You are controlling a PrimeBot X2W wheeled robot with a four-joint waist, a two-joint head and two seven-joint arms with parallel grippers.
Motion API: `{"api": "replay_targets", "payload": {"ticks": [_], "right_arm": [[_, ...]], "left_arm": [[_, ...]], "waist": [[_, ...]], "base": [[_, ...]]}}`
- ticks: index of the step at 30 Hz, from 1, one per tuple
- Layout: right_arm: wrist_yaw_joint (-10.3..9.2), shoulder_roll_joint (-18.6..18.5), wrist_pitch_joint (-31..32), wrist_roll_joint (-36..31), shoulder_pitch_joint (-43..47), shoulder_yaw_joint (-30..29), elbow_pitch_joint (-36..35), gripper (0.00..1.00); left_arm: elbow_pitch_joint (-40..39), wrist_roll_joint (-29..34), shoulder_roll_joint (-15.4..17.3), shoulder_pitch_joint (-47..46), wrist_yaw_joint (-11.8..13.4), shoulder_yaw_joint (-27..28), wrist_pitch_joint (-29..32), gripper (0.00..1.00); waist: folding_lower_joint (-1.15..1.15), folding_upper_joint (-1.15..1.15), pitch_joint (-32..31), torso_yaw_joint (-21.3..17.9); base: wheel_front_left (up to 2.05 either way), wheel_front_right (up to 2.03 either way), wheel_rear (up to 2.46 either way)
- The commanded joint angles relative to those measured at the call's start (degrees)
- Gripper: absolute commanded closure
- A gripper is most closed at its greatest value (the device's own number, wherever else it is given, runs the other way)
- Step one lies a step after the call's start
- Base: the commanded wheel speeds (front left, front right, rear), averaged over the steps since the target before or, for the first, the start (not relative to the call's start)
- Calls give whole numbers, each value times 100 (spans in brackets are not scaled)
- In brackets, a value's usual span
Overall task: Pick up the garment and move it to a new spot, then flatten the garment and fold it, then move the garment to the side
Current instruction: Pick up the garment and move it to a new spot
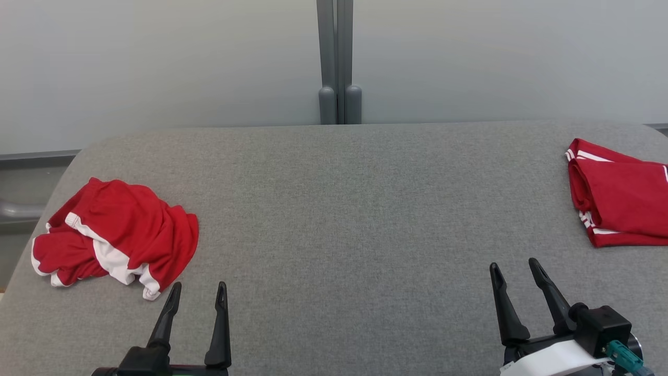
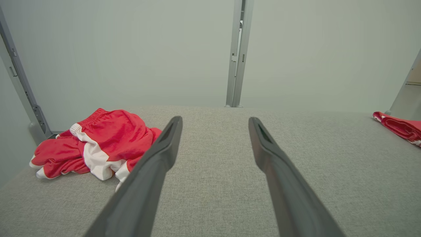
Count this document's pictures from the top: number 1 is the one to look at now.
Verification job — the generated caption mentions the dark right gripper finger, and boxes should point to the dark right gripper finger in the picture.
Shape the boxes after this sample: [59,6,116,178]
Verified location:
[528,257,578,336]
[489,262,531,347]

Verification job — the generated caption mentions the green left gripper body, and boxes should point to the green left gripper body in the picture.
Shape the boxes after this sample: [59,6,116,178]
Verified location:
[171,364,230,376]

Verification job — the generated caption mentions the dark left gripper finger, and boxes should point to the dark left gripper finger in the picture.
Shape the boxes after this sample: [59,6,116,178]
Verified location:
[204,281,232,368]
[147,281,183,350]

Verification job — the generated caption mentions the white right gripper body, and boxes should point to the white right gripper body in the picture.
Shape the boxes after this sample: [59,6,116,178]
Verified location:
[499,334,611,376]

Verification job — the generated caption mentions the red white-trimmed garment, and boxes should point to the red white-trimmed garment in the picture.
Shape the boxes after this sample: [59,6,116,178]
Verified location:
[565,138,668,248]
[30,178,200,301]

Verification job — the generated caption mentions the grey fabric sofa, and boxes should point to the grey fabric sofa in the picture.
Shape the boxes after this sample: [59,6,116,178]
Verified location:
[0,120,668,376]

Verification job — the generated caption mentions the grey metal pipe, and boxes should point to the grey metal pipe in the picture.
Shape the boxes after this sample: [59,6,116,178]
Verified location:
[0,197,46,221]

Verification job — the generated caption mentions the black cable with teal plug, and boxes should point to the black cable with teal plug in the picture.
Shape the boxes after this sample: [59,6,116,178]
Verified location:
[605,340,654,376]

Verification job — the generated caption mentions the grey metal post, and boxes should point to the grey metal post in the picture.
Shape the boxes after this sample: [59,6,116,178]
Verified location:
[316,0,363,125]

